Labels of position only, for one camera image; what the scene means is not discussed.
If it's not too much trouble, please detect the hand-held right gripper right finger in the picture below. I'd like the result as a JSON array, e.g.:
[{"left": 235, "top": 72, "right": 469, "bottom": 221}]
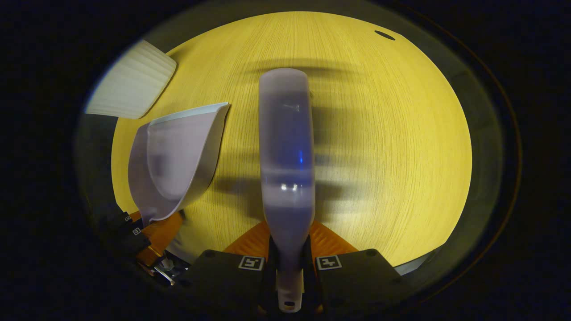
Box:
[{"left": 307, "top": 221, "right": 403, "bottom": 316}]

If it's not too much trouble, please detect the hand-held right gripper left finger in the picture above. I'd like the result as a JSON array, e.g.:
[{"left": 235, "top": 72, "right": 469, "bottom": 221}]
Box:
[{"left": 178, "top": 221, "right": 273, "bottom": 316}]

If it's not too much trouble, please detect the pale purple dustpan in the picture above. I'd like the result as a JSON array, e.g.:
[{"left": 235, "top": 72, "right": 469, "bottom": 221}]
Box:
[{"left": 128, "top": 102, "right": 230, "bottom": 223}]

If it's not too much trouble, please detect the white ribbed garbage bin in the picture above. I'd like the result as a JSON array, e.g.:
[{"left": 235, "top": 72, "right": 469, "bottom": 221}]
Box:
[{"left": 85, "top": 39, "right": 178, "bottom": 119}]

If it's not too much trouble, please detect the pale purple small broom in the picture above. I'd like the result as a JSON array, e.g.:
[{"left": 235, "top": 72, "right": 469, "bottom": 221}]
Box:
[{"left": 258, "top": 68, "right": 316, "bottom": 313}]

